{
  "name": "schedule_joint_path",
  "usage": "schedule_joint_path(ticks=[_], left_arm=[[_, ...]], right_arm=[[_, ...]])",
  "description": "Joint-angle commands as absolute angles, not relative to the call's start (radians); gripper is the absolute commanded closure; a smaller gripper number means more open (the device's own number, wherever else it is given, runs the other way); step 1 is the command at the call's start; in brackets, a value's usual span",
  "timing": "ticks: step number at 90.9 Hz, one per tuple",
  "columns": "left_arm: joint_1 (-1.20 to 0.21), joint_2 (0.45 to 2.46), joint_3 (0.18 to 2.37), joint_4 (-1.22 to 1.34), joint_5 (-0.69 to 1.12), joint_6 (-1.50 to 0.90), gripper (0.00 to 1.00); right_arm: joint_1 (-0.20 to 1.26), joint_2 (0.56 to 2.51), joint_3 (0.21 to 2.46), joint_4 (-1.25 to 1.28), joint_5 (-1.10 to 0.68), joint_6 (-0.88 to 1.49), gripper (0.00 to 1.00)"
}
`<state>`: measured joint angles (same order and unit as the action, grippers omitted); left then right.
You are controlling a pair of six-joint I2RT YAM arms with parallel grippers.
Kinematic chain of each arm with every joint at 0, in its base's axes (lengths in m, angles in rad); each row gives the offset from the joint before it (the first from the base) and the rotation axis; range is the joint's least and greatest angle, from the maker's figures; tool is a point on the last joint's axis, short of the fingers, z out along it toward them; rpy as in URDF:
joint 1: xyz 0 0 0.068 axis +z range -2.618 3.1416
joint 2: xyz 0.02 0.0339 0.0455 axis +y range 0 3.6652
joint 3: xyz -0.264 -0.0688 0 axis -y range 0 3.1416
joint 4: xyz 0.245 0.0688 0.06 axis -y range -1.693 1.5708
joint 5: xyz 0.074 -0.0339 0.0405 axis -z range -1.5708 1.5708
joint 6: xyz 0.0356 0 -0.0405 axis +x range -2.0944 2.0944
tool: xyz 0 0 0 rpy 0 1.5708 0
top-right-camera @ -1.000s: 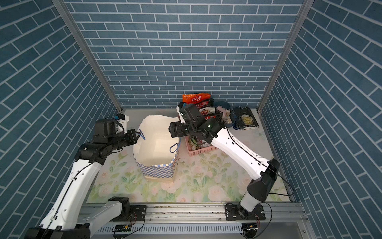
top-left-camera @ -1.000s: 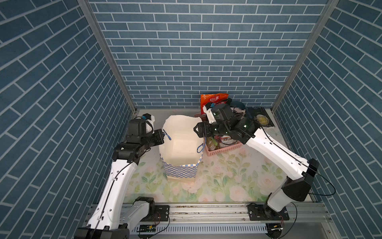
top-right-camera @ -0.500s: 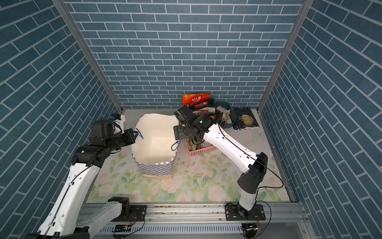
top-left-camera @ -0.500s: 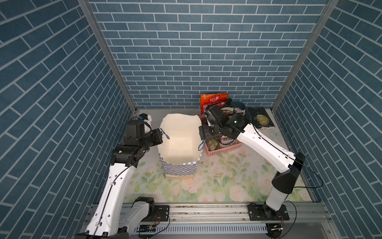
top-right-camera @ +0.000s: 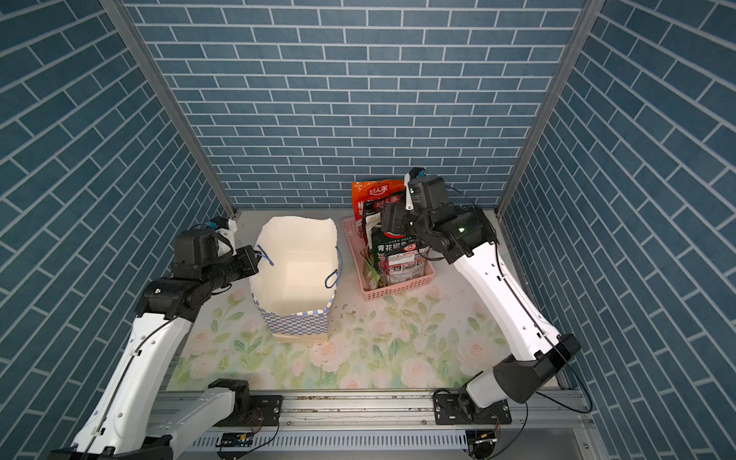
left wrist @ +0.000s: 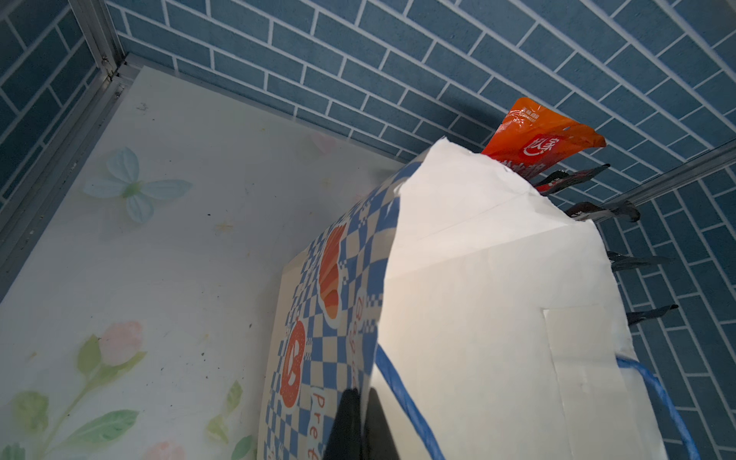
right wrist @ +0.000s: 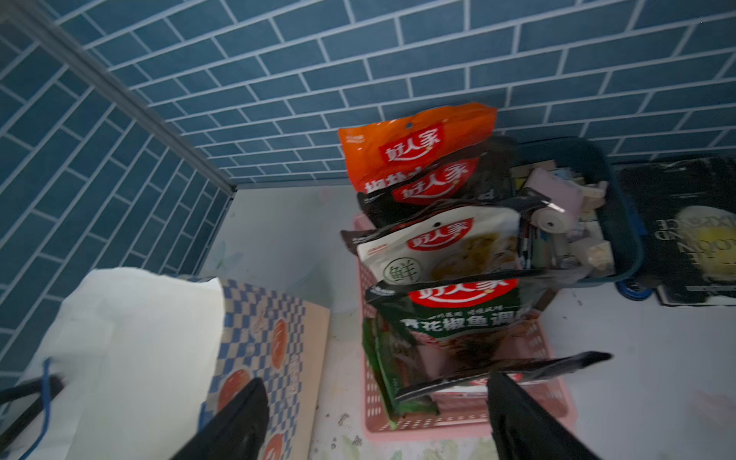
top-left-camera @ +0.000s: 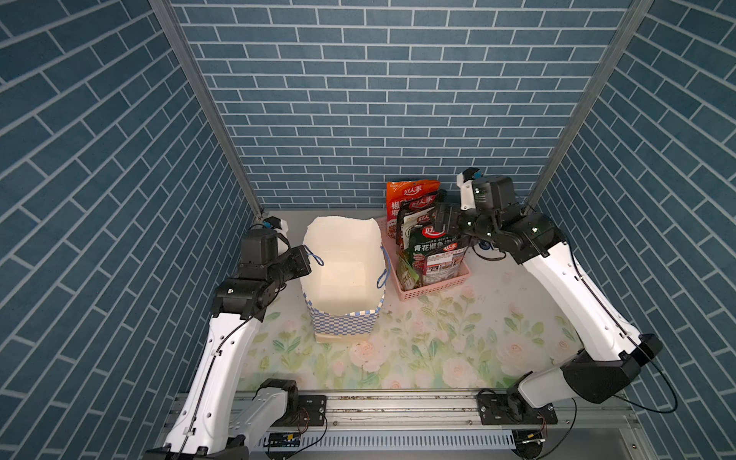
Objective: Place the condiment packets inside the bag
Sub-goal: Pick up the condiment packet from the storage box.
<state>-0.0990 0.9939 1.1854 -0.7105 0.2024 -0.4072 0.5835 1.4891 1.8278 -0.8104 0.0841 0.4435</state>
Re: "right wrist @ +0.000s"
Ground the white green condiment packet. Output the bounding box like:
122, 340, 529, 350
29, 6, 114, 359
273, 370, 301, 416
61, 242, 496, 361
341, 197, 546, 286

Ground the orange condiment packet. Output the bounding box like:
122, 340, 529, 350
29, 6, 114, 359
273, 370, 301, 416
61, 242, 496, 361
338, 103, 498, 194

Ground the dark teal storage bin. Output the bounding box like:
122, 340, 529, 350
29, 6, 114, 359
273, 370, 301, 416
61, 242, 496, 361
515, 137, 644, 289

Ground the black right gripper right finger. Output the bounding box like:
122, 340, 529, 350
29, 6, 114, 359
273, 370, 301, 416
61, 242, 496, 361
487, 374, 597, 460

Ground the pink perforated plastic basket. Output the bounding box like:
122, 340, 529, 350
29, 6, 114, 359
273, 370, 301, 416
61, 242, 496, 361
354, 217, 577, 442

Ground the small green condiment packet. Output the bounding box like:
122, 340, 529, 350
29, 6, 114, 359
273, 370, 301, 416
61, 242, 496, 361
361, 315, 440, 430

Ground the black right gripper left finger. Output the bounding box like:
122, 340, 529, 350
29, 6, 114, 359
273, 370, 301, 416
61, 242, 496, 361
172, 378, 269, 460

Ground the black red condiment packet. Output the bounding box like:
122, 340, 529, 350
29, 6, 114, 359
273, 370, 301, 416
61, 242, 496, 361
358, 136, 518, 228

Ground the blue tape ring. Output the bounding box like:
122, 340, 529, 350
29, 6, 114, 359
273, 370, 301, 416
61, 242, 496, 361
614, 278, 656, 303

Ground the aluminium corner post left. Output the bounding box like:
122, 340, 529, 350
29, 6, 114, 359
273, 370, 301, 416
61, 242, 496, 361
1, 1, 237, 197

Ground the blue checkered paper bag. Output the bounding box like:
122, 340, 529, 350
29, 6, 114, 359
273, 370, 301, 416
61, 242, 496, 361
1, 268, 330, 459

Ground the black book with yellow picture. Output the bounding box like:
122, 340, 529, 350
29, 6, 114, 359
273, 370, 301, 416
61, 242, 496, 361
617, 155, 735, 307

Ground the pink paper roll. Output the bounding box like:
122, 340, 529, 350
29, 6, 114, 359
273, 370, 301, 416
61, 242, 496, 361
523, 169, 584, 234

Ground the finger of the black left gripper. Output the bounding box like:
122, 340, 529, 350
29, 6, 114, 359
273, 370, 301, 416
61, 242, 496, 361
0, 375, 65, 455

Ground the dark green fish condiment packet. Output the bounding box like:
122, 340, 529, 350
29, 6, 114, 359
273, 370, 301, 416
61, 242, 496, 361
364, 270, 556, 364

